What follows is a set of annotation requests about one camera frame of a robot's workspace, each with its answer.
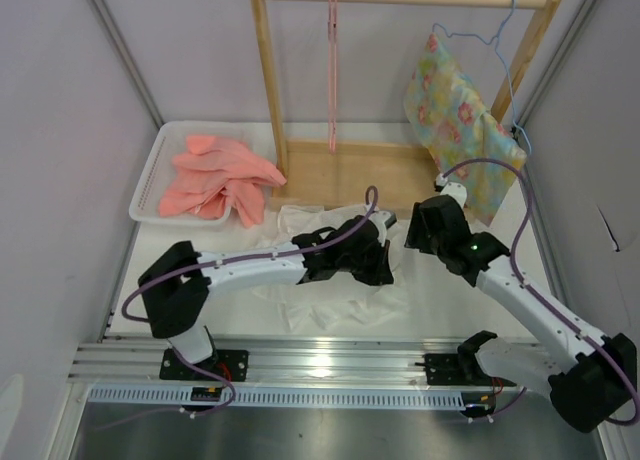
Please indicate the blue wire hanger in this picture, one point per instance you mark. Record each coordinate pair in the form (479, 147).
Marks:
(495, 41)

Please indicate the white plastic basket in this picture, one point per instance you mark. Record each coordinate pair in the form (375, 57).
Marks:
(159, 172)

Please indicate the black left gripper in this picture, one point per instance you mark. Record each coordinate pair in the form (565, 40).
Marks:
(380, 273)

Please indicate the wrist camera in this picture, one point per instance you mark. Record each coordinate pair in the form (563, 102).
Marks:
(383, 220)
(449, 192)

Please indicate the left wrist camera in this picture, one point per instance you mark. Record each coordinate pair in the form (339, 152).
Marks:
(383, 220)

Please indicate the wooden clothes rack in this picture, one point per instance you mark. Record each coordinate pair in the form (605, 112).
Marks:
(379, 43)

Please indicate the aluminium frame rail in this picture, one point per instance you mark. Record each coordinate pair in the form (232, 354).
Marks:
(312, 362)

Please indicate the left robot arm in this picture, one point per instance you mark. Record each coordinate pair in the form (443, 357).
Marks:
(175, 288)

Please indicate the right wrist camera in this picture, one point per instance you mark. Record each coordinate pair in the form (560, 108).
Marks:
(449, 192)

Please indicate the pink garment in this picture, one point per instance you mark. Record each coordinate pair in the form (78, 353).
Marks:
(217, 173)

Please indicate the white slotted cable duct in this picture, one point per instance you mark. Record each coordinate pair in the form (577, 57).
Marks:
(412, 399)

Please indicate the floral patterned skirt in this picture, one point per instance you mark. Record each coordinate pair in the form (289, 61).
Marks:
(450, 119)

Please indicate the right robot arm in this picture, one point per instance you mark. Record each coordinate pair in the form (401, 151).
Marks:
(586, 375)

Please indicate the white skirt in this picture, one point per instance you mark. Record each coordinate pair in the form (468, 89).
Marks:
(341, 299)

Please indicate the pink clothes hanger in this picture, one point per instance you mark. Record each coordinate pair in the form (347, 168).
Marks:
(332, 75)

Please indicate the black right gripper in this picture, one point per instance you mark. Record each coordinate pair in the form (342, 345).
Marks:
(415, 238)

